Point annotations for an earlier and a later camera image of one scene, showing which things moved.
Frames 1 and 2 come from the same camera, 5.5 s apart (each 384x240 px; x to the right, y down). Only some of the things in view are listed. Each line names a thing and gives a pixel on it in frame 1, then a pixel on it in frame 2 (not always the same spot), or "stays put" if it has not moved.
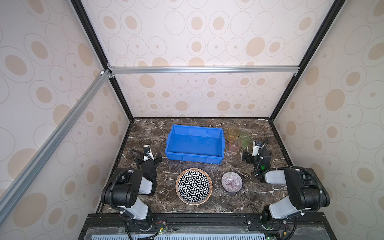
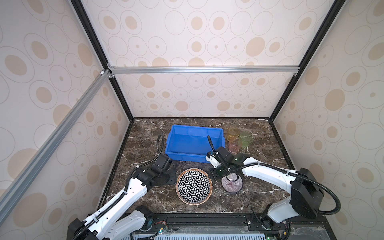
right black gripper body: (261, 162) → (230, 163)
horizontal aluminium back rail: (204, 69) stays put
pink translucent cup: (233, 147) stays put
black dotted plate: (194, 186) stays put
